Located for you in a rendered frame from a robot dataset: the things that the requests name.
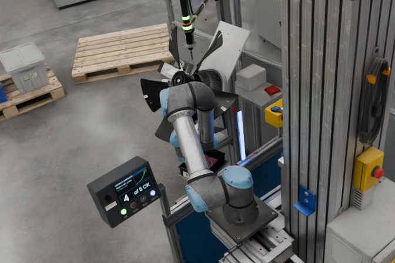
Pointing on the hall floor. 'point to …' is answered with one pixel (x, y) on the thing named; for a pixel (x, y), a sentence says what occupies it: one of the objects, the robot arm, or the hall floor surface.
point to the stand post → (233, 129)
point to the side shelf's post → (257, 127)
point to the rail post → (174, 244)
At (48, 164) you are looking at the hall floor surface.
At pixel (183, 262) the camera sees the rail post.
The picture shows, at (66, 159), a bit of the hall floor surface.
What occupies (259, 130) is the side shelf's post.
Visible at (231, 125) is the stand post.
